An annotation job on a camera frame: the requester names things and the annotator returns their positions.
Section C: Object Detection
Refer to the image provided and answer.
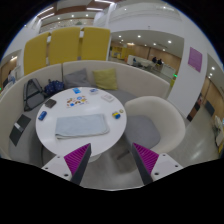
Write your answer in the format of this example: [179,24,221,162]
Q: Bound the curved white sofa bench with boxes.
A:
[0,60,171,159]

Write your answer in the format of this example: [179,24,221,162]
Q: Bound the yellow acoustic panel right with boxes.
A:
[81,27,110,60]

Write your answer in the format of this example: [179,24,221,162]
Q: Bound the yellow acoustic panel middle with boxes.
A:
[48,27,80,65]

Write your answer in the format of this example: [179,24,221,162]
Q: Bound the grey seat cushion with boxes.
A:
[124,115,160,149]

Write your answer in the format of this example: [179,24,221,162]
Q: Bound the round white table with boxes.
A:
[36,87,127,162]

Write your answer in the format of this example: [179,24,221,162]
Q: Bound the purple wall poster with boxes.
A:
[188,48,203,72]

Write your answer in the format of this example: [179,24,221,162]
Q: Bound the white tub armchair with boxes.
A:
[125,96,185,154]

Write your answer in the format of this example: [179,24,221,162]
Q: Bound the yellow-green pillow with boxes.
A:
[93,68,118,90]

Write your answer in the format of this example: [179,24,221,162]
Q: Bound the yellow acoustic panel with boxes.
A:
[48,27,80,65]
[23,32,50,75]
[81,27,110,60]

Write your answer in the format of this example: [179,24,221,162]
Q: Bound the grey backpack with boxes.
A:
[23,78,45,111]

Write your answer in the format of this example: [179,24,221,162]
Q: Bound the colourful sticker sheet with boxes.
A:
[66,96,88,108]

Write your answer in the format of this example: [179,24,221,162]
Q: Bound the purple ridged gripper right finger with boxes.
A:
[131,143,159,185]

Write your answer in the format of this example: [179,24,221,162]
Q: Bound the dark blue bag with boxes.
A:
[44,80,64,96]

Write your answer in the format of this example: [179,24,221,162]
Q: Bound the white card box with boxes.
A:
[101,94,114,102]

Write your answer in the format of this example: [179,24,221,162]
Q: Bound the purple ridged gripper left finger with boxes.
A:
[64,143,91,185]

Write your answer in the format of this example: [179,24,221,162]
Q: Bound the blue small box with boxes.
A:
[38,111,47,121]

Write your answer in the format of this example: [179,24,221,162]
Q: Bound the yellow acoustic panel left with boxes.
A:
[23,32,50,75]

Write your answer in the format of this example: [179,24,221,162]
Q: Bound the small white blue card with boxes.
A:
[89,88,99,95]

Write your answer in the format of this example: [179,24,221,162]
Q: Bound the grey pillow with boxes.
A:
[64,68,91,89]

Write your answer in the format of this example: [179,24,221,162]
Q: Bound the black wallet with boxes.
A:
[45,99,56,108]

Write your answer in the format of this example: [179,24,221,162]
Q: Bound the blue yellow toy block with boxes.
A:
[112,112,121,119]

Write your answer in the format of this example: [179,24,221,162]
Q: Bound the light blue folded towel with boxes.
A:
[55,114,109,139]

